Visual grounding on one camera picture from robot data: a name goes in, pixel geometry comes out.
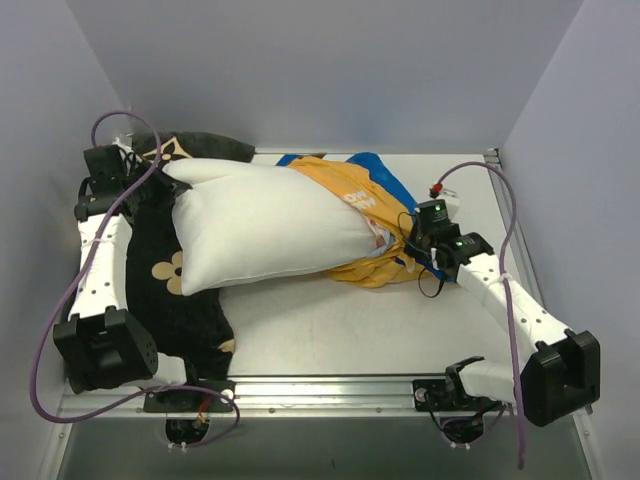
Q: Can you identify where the aluminium frame rail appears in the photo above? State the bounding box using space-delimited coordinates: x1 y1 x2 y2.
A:
483 147 569 374
59 372 594 419

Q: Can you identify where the blue and orange pillowcase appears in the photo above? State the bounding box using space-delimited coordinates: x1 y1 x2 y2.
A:
277 152 451 288

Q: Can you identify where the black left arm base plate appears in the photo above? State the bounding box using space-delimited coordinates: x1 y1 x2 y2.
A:
142 379 236 413

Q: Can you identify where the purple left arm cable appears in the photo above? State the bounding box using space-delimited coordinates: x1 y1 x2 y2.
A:
28 110 242 447

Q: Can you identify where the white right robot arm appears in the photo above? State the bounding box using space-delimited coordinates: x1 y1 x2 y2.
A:
405 199 601 427

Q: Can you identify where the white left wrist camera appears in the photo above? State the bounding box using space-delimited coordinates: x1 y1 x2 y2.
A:
112 134 133 152

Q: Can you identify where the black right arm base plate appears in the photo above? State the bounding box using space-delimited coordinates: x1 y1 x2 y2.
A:
411 377 500 413

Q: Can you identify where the aluminium right frame rail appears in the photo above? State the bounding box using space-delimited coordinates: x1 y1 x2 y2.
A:
483 147 569 374

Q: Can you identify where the white pillow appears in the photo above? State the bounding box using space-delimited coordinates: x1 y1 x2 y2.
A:
163 158 389 296

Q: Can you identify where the black patterned plush pillow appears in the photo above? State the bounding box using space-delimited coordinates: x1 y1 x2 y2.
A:
126 132 255 380

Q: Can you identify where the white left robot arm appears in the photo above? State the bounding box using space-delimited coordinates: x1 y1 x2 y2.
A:
52 144 202 411

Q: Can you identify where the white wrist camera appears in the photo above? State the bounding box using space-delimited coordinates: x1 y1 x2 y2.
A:
112 134 133 152
429 183 460 216

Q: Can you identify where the aluminium front frame rail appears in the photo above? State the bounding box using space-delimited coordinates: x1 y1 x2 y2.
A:
59 372 594 419

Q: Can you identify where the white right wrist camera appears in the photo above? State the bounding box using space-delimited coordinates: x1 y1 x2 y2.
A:
429 183 460 216

